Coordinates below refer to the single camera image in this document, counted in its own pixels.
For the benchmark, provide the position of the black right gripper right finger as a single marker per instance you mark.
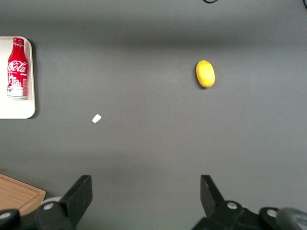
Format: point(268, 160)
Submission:
point(211, 196)

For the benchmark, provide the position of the beige rectangular tray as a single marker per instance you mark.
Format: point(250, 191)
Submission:
point(31, 103)

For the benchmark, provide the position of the wooden two-drawer cabinet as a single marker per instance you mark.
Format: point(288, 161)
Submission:
point(16, 194)

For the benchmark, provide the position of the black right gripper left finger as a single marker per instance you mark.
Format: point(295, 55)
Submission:
point(79, 201)

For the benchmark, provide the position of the yellow lemon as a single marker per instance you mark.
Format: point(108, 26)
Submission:
point(205, 73)

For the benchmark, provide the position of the red cola bottle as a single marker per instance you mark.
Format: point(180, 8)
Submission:
point(17, 72)

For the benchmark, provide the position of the small white tape marker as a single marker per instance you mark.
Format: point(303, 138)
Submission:
point(96, 118)

